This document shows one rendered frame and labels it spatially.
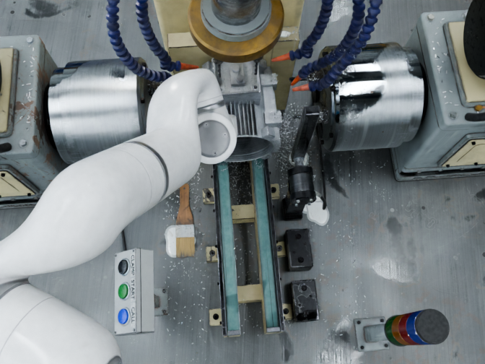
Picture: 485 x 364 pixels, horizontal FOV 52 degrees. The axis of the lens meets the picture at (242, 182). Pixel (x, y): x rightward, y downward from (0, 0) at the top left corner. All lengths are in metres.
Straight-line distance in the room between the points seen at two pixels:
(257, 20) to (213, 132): 0.24
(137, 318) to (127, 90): 0.47
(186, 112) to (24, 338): 0.37
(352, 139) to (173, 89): 0.52
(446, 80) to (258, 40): 0.45
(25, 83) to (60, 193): 0.68
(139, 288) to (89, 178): 0.55
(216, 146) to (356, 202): 0.68
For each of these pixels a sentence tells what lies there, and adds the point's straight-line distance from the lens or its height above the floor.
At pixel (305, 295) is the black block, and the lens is 1.27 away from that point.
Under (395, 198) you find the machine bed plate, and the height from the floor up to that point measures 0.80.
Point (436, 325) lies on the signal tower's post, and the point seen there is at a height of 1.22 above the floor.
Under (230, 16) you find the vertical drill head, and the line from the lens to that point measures 0.92.
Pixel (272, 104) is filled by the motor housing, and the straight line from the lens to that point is 1.19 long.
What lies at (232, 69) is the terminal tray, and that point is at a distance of 1.15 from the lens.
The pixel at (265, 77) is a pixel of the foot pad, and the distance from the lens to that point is 1.21.
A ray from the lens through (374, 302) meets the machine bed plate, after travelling 1.37.
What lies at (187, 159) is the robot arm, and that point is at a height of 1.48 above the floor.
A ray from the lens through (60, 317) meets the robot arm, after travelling 0.57.
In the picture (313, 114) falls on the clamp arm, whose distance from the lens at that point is 0.98.
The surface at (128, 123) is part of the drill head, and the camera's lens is 1.11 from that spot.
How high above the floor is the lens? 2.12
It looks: 71 degrees down
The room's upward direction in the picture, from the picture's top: 2 degrees clockwise
